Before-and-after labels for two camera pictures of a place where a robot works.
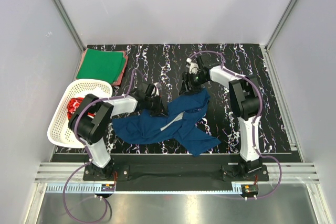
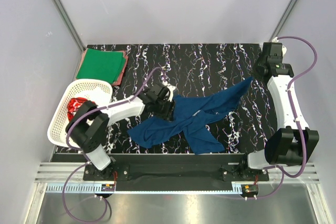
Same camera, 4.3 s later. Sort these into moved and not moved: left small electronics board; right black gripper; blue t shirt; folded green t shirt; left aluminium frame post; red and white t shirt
Moved: blue t shirt; right black gripper
Not moved: left aluminium frame post; folded green t shirt; red and white t shirt; left small electronics board
